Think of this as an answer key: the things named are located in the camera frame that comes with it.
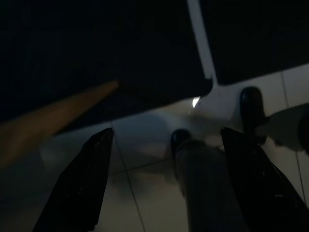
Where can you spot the grey robot left leg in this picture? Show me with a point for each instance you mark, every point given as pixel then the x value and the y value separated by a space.
pixel 205 181

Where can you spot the black floor mat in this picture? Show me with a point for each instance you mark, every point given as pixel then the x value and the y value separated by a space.
pixel 96 48
pixel 260 36

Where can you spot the light wooden table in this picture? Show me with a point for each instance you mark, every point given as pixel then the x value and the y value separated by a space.
pixel 60 113

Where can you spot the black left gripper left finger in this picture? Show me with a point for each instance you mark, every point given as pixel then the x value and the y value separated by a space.
pixel 79 188

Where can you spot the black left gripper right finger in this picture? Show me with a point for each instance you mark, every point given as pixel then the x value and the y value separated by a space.
pixel 260 193

